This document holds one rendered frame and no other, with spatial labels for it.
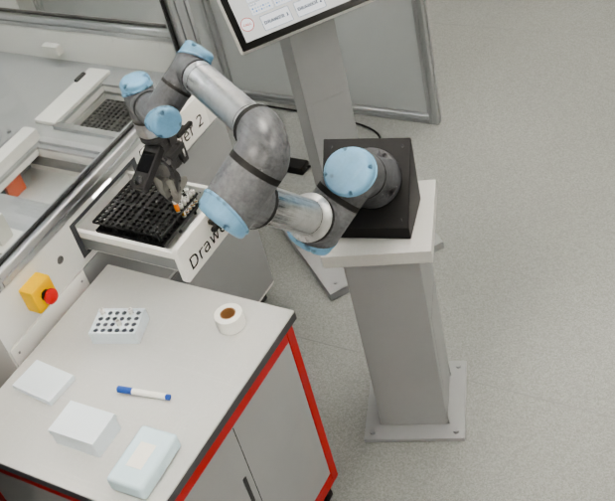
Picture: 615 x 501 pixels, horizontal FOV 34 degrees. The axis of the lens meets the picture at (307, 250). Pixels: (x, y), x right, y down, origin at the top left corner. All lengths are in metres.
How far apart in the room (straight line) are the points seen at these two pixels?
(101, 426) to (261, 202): 0.64
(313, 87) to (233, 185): 1.39
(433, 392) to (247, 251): 0.82
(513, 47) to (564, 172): 0.92
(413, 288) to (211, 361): 0.60
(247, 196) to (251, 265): 1.44
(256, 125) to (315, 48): 1.30
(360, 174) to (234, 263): 1.07
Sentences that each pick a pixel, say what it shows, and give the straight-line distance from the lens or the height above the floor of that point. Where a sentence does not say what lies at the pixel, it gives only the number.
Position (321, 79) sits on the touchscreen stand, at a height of 0.70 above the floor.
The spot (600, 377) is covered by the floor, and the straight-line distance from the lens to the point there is 3.17.
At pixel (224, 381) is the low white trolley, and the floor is 0.76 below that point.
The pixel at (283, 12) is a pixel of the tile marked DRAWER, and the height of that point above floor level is 1.01.
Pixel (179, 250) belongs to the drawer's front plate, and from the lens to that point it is 2.42.
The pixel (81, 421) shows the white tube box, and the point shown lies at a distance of 2.30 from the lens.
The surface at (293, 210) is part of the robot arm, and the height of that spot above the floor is 1.10.
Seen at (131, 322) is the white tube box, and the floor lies 0.80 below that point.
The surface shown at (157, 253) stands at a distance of 2.51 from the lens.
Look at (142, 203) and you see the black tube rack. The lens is 2.65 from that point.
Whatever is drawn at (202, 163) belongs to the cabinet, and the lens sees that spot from 3.03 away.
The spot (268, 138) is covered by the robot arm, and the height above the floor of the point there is 1.34.
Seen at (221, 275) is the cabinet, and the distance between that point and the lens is 3.23.
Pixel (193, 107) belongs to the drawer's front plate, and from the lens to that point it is 2.93.
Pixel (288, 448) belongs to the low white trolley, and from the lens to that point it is 2.60.
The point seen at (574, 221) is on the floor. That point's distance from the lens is 3.67.
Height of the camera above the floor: 2.44
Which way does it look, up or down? 41 degrees down
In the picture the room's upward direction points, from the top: 15 degrees counter-clockwise
